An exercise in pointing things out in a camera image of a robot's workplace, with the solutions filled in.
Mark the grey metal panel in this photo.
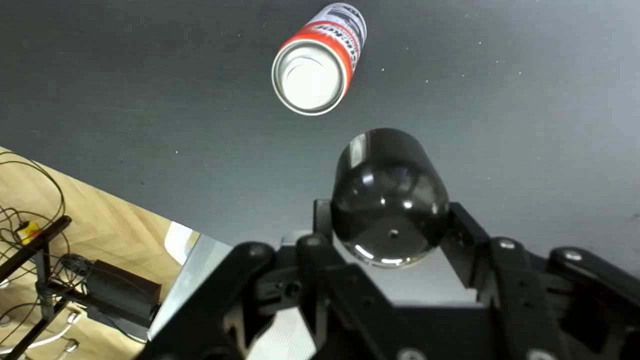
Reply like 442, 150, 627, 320
145, 232, 237, 341

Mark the white cable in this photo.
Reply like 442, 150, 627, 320
25, 304, 87, 360

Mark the black metal stand frame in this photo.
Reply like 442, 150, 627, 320
0, 214, 75, 360

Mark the black spray can lid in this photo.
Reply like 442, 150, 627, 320
331, 126, 453, 270

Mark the red white spray can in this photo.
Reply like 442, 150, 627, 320
268, 0, 371, 119

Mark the thin black cable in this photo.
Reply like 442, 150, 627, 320
0, 148, 70, 268

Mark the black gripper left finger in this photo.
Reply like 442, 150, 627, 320
134, 196, 403, 360

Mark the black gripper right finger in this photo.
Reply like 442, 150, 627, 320
438, 199, 640, 360

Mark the black power adapter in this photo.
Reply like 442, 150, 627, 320
85, 257, 165, 329

